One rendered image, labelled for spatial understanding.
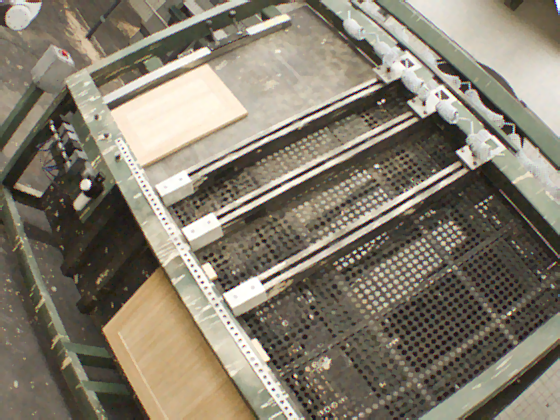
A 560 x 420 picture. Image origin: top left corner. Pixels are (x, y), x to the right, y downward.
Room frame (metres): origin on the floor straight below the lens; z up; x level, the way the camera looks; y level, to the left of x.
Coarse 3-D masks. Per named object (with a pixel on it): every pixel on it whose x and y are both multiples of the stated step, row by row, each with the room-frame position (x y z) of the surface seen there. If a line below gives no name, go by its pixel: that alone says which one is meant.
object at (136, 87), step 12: (276, 24) 3.06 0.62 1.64; (288, 24) 3.11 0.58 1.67; (252, 36) 3.01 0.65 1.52; (204, 48) 2.92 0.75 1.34; (228, 48) 2.96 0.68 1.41; (180, 60) 2.86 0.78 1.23; (192, 60) 2.87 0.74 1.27; (204, 60) 2.91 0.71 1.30; (156, 72) 2.81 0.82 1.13; (168, 72) 2.81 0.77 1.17; (180, 72) 2.86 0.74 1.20; (132, 84) 2.75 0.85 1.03; (144, 84) 2.76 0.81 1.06; (108, 96) 2.70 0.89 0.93; (120, 96) 2.70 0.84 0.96; (132, 96) 2.75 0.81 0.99; (108, 108) 2.70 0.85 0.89
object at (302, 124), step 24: (384, 72) 2.76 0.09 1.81; (336, 96) 2.69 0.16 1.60; (360, 96) 2.70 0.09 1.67; (384, 96) 2.80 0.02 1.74; (288, 120) 2.59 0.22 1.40; (312, 120) 2.60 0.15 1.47; (240, 144) 2.49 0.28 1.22; (264, 144) 2.50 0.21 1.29; (192, 168) 2.40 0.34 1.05; (216, 168) 2.41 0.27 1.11; (240, 168) 2.50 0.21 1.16; (168, 192) 2.32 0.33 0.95; (192, 192) 2.40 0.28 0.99
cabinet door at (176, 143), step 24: (192, 72) 2.84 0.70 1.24; (144, 96) 2.73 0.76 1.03; (168, 96) 2.74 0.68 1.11; (192, 96) 2.74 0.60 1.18; (216, 96) 2.74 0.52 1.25; (120, 120) 2.63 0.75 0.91; (144, 120) 2.64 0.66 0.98; (168, 120) 2.64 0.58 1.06; (192, 120) 2.64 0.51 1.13; (216, 120) 2.64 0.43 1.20; (144, 144) 2.54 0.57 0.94; (168, 144) 2.55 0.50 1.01
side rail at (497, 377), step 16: (544, 336) 2.03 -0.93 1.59; (512, 352) 1.99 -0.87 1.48; (528, 352) 1.99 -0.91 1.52; (544, 352) 2.09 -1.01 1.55; (496, 368) 1.94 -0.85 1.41; (512, 368) 1.95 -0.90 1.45; (528, 368) 2.05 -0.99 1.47; (480, 384) 1.90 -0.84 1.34; (496, 384) 1.90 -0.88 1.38; (448, 400) 1.86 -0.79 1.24; (464, 400) 1.86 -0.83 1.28; (480, 400) 1.86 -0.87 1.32; (432, 416) 1.82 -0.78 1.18; (448, 416) 1.82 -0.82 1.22; (464, 416) 1.92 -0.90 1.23
